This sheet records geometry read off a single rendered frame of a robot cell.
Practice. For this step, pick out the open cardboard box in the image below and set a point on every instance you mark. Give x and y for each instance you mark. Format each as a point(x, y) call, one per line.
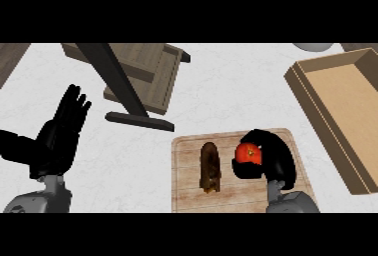
point(340, 110)

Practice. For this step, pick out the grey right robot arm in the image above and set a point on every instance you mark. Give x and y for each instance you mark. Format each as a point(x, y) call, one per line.
point(290, 200)

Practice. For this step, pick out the grey round object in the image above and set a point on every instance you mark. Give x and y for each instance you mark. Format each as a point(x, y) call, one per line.
point(313, 46)

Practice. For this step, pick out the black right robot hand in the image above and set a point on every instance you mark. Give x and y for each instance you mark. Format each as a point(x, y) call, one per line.
point(278, 156)

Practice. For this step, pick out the red tomato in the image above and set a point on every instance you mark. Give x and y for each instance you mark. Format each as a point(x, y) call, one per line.
point(248, 153)

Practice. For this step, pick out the brown bread loaf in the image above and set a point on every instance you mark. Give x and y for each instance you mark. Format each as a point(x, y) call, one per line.
point(210, 166)

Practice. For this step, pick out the pale wooden cutting board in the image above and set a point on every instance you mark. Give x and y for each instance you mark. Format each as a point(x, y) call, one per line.
point(186, 186)

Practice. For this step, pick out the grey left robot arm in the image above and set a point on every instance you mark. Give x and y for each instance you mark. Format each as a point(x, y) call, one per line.
point(39, 198)

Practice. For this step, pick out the brown wooden slab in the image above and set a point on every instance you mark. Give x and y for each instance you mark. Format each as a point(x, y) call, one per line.
point(9, 60)

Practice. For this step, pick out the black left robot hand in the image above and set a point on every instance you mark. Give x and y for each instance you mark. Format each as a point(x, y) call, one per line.
point(56, 140)

